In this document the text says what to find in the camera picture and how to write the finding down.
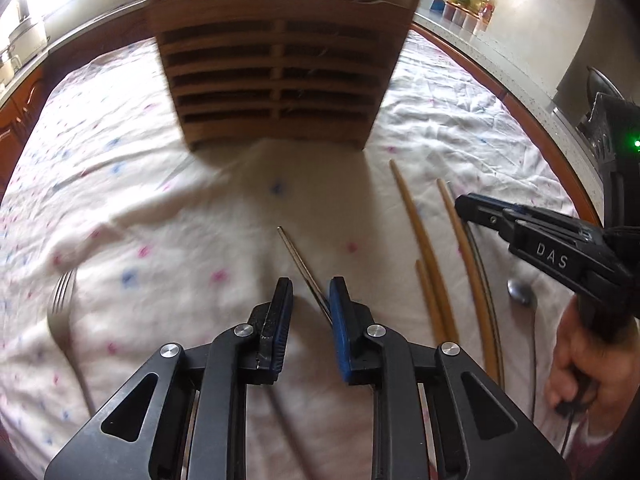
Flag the person's right forearm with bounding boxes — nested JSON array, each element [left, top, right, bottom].
[[565, 410, 640, 480]]

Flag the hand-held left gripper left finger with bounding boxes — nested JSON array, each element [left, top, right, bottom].
[[44, 277, 296, 480]]

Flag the thin metal chopstick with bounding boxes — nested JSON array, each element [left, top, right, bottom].
[[276, 225, 335, 325]]

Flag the wooden chopstick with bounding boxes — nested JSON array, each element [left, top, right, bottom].
[[415, 259, 447, 343], [390, 159, 460, 343], [436, 178, 502, 383]]

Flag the wooden base cabinet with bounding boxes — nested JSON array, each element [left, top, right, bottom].
[[0, 67, 51, 191]]

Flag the white dotted tablecloth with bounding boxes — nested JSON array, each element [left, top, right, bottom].
[[0, 22, 596, 480]]

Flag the wooden utensil holder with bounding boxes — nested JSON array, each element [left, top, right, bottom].
[[145, 0, 423, 153]]

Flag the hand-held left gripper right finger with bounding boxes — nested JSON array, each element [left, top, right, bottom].
[[327, 276, 573, 480]]

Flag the metal spoon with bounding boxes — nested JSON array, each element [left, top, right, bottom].
[[506, 279, 541, 423]]

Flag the small white appliance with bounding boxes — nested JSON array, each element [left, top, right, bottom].
[[0, 50, 22, 86]]

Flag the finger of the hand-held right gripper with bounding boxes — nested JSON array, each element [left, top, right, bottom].
[[455, 193, 606, 241]]

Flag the black cable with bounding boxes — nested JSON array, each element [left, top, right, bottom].
[[555, 370, 598, 458]]

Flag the metal fork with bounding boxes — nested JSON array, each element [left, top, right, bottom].
[[47, 270, 96, 411]]

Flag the person's right hand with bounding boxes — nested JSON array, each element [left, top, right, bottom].
[[545, 305, 626, 418]]

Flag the white rice cooker pot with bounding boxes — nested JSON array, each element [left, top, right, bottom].
[[10, 15, 49, 56]]

